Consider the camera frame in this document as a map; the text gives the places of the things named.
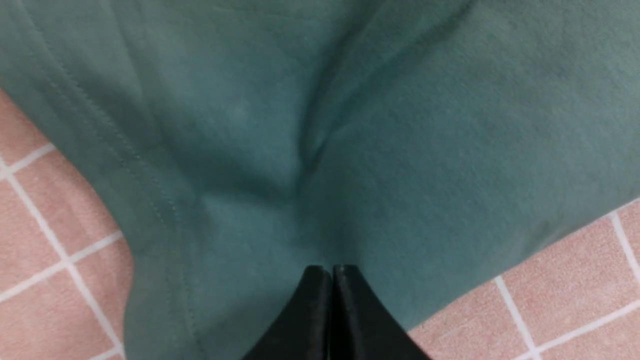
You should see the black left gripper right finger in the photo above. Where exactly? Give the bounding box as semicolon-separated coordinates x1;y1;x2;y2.
330;265;430;360

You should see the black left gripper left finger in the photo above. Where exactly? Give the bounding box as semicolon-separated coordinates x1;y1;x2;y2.
243;265;333;360

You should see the green long-sleeve top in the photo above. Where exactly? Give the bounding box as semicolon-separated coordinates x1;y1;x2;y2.
1;0;640;360

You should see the pink checkered tablecloth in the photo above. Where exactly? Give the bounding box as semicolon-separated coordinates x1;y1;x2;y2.
0;94;640;360

